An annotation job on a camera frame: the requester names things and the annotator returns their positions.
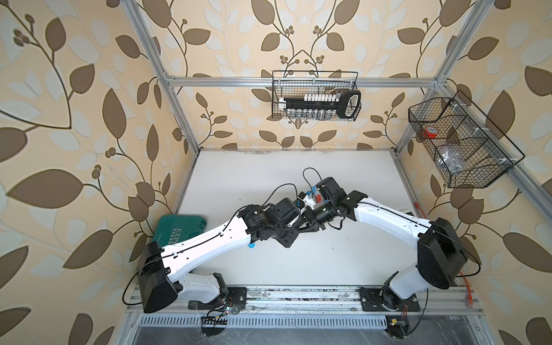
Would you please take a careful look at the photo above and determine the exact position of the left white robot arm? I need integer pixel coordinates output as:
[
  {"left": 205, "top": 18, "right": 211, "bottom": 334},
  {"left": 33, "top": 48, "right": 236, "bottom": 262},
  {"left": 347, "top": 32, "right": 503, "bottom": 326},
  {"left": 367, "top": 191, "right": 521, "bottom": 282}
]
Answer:
[{"left": 136, "top": 198, "right": 305, "bottom": 313}]

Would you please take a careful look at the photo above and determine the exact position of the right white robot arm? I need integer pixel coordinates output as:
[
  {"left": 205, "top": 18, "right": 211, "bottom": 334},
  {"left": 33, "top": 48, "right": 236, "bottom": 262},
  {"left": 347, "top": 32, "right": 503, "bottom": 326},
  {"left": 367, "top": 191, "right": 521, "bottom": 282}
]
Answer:
[{"left": 309, "top": 177, "right": 469, "bottom": 300}]

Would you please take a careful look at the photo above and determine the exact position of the green plastic tool case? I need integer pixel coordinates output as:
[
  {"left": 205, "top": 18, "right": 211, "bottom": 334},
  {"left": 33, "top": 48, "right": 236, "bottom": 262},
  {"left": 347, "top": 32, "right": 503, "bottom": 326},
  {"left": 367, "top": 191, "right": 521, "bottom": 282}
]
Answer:
[{"left": 153, "top": 214, "right": 207, "bottom": 247}]

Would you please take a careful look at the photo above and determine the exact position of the small circuit board left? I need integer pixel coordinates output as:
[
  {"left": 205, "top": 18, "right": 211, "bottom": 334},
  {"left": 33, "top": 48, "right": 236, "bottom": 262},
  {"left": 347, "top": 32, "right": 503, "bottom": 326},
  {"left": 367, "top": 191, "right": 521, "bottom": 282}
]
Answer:
[{"left": 200, "top": 307, "right": 241, "bottom": 337}]

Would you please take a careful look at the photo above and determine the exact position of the small circuit board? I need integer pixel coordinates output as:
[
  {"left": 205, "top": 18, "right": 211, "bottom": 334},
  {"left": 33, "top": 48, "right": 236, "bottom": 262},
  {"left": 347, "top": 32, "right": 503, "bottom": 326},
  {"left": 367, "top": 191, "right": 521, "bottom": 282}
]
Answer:
[
  {"left": 200, "top": 307, "right": 241, "bottom": 337},
  {"left": 385, "top": 316, "right": 410, "bottom": 339}
]

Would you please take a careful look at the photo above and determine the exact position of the small circuit board right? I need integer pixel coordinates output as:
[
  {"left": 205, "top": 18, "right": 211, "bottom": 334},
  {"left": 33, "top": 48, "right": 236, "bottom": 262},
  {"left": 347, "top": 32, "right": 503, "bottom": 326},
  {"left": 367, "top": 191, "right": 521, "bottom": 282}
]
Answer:
[{"left": 385, "top": 316, "right": 410, "bottom": 339}]

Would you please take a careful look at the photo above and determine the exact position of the clear plastic bag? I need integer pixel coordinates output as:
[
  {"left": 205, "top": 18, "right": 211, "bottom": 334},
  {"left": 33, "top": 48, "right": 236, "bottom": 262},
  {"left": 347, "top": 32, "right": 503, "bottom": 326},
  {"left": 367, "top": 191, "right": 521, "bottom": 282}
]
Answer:
[{"left": 436, "top": 144, "right": 469, "bottom": 177}]

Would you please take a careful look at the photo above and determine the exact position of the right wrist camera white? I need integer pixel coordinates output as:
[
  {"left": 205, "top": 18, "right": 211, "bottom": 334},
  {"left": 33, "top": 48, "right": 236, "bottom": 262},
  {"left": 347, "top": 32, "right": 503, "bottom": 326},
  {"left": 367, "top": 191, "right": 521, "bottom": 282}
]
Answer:
[{"left": 297, "top": 191, "right": 317, "bottom": 209}]

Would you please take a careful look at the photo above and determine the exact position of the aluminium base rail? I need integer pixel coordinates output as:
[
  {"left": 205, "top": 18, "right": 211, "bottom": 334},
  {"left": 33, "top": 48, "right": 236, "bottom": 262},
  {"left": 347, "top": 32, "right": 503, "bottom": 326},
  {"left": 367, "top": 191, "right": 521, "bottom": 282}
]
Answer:
[{"left": 126, "top": 283, "right": 480, "bottom": 320}]

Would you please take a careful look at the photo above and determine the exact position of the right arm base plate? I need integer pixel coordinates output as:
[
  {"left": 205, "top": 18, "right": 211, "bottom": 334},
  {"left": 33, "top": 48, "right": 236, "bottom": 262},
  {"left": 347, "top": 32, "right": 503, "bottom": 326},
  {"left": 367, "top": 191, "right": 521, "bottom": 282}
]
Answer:
[{"left": 359, "top": 287, "right": 421, "bottom": 313}]

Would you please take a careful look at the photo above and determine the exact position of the socket rail tool black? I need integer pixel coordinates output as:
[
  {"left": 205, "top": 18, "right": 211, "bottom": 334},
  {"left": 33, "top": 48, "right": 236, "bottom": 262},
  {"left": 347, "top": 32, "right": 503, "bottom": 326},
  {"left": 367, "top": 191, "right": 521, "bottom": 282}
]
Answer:
[{"left": 276, "top": 90, "right": 362, "bottom": 122}]

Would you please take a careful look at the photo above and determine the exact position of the black wire basket back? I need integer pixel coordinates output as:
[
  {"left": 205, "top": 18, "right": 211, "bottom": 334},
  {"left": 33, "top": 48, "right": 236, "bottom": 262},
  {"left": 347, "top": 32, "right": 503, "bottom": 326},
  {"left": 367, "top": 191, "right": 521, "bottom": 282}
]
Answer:
[{"left": 271, "top": 70, "right": 362, "bottom": 122}]

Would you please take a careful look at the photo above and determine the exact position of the black wire basket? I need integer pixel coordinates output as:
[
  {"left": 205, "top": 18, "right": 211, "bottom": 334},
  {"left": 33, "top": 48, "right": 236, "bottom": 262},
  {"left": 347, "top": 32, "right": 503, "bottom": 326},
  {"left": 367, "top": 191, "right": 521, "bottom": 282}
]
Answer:
[
  {"left": 271, "top": 70, "right": 362, "bottom": 122},
  {"left": 408, "top": 90, "right": 526, "bottom": 188}
]

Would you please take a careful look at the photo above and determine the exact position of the orange cable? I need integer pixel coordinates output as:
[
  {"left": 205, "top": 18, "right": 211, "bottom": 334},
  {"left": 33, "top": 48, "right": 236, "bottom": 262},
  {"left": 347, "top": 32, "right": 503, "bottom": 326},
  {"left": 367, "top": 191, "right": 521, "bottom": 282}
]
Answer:
[{"left": 413, "top": 201, "right": 474, "bottom": 308}]

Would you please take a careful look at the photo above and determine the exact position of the black wire basket right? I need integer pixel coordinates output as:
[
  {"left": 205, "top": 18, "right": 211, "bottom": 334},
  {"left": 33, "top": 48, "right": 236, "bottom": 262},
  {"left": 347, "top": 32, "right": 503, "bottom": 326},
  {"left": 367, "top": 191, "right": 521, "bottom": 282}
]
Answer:
[{"left": 408, "top": 90, "right": 526, "bottom": 188}]

